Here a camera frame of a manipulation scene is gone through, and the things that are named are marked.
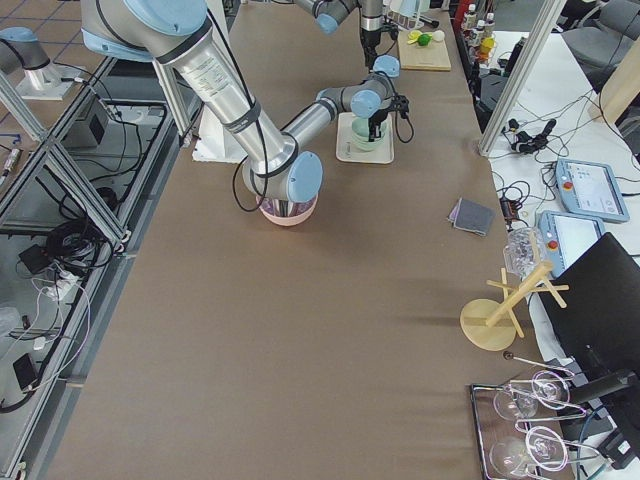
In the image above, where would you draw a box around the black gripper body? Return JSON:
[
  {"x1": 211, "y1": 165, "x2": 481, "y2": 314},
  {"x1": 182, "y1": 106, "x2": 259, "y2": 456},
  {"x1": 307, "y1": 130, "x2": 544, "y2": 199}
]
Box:
[
  {"x1": 360, "y1": 27, "x2": 399, "y2": 68},
  {"x1": 368, "y1": 94, "x2": 411, "y2": 125}
]

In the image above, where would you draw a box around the green bowl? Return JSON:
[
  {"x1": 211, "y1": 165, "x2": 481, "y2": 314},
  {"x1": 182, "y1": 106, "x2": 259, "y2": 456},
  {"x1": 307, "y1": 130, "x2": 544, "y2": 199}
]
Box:
[{"x1": 351, "y1": 117, "x2": 388, "y2": 152}]

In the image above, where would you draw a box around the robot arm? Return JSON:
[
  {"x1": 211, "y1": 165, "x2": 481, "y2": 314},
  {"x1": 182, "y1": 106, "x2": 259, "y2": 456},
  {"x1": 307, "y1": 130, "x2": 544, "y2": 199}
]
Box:
[
  {"x1": 293, "y1": 0, "x2": 391, "y2": 70},
  {"x1": 81, "y1": 1, "x2": 409, "y2": 204}
]

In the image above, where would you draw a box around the cream rabbit serving tray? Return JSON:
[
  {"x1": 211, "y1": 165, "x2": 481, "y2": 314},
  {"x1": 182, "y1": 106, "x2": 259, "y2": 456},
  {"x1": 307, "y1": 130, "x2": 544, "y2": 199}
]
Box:
[{"x1": 336, "y1": 113, "x2": 394, "y2": 164}]

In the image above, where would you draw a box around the wooden cutting board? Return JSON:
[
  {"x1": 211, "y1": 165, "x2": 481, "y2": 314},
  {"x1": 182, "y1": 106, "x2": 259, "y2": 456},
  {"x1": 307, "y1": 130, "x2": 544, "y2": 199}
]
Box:
[{"x1": 398, "y1": 31, "x2": 451, "y2": 72}]

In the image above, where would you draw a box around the pink bowl with ice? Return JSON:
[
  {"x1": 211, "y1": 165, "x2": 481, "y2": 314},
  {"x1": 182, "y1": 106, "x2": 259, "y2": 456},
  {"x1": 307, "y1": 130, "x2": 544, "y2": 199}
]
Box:
[{"x1": 259, "y1": 196, "x2": 318, "y2": 227}]

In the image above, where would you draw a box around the grey folded cloth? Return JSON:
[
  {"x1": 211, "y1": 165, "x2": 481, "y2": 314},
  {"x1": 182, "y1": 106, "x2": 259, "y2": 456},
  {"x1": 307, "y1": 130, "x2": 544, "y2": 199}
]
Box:
[{"x1": 448, "y1": 198, "x2": 495, "y2": 236}]

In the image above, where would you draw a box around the clear crumpled plastic cup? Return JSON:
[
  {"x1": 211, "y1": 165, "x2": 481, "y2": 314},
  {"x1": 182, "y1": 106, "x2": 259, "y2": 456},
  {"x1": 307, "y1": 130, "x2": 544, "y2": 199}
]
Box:
[{"x1": 503, "y1": 227, "x2": 547, "y2": 277}]

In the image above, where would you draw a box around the teach pendant tablet far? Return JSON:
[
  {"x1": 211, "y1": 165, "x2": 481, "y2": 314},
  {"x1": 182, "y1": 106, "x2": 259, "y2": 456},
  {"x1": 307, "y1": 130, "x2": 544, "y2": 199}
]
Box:
[{"x1": 555, "y1": 158, "x2": 630, "y2": 223}]

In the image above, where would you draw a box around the teach pendant tablet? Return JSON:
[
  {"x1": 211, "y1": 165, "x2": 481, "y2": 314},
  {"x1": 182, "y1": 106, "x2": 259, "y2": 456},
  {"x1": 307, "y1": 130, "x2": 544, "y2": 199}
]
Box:
[
  {"x1": 537, "y1": 210, "x2": 606, "y2": 278},
  {"x1": 555, "y1": 158, "x2": 630, "y2": 223}
]

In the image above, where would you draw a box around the teach pendant tablet near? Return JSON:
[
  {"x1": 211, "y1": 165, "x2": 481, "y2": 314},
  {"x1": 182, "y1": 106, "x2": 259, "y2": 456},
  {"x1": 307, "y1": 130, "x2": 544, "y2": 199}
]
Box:
[{"x1": 537, "y1": 210, "x2": 606, "y2": 278}]

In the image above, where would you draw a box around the wooden mug tree stand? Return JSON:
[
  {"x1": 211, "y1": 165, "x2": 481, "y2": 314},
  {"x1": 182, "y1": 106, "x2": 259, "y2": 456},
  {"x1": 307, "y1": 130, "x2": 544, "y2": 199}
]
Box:
[{"x1": 460, "y1": 258, "x2": 569, "y2": 351}]

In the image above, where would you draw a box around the wine glass upper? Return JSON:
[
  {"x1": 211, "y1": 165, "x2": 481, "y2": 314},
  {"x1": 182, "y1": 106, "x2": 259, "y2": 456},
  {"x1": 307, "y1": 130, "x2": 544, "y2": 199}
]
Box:
[{"x1": 493, "y1": 370, "x2": 569, "y2": 421}]

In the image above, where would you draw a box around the wine glass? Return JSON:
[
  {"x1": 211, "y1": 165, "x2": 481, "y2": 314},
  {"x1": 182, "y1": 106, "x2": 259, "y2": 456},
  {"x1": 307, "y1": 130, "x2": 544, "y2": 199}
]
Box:
[
  {"x1": 489, "y1": 426, "x2": 568, "y2": 479},
  {"x1": 493, "y1": 370, "x2": 569, "y2": 421}
]

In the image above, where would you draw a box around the wine glass lower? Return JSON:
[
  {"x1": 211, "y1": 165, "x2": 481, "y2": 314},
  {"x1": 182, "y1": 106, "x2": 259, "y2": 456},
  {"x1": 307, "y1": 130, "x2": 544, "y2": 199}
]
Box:
[{"x1": 489, "y1": 426, "x2": 568, "y2": 479}]

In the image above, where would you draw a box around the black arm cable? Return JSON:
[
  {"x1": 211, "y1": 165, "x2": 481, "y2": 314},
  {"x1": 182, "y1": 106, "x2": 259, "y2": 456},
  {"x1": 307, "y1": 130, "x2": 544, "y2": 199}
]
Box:
[{"x1": 392, "y1": 92, "x2": 416, "y2": 144}]

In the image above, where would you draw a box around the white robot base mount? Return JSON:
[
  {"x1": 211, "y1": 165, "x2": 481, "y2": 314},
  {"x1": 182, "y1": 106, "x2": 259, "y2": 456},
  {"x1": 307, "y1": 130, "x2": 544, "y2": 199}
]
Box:
[{"x1": 193, "y1": 107, "x2": 246, "y2": 164}]

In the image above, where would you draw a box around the aluminium frame post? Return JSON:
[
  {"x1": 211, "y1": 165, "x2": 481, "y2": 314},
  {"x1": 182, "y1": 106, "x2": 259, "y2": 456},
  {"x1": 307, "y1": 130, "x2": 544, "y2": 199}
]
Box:
[{"x1": 478, "y1": 0, "x2": 566, "y2": 157}]

